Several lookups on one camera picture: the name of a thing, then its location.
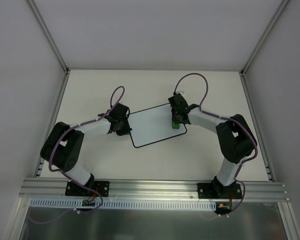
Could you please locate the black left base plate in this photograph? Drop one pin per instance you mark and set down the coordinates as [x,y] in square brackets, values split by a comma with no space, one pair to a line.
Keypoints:
[74,190]

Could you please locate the green whiteboard eraser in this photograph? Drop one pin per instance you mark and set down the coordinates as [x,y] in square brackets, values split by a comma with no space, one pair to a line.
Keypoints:
[176,125]

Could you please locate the aluminium frame post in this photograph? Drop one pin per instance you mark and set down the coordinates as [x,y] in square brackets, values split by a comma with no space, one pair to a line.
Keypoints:
[255,81]
[61,62]

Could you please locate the white slotted cable duct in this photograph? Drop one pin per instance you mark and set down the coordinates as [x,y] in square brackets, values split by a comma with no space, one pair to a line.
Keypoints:
[122,204]

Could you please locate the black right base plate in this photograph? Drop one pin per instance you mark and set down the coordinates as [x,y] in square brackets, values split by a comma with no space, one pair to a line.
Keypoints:
[215,190]

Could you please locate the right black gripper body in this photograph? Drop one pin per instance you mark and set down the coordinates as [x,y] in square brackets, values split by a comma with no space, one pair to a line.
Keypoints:
[176,118]

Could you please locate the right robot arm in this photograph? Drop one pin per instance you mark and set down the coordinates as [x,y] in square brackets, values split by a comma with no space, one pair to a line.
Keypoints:
[236,140]

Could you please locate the aluminium mounting rail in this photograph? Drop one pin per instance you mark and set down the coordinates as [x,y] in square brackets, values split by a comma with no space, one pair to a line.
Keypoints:
[167,190]

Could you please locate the small black-framed whiteboard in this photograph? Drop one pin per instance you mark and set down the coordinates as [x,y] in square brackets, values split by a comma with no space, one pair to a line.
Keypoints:
[153,125]

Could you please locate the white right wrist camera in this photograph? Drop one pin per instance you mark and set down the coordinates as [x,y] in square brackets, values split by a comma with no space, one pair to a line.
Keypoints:
[181,92]

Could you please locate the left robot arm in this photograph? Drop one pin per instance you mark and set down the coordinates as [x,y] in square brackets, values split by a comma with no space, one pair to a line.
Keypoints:
[63,145]

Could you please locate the left aluminium frame post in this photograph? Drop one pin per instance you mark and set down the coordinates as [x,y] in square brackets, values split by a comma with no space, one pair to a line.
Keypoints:
[61,62]

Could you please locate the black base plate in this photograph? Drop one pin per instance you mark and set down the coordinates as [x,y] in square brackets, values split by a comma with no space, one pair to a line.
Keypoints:
[74,190]
[215,190]

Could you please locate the right aluminium frame post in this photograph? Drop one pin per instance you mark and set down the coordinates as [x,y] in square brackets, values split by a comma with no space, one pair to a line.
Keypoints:
[255,81]

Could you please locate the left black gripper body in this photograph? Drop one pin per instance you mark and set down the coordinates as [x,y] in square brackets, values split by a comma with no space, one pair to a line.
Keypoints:
[122,127]

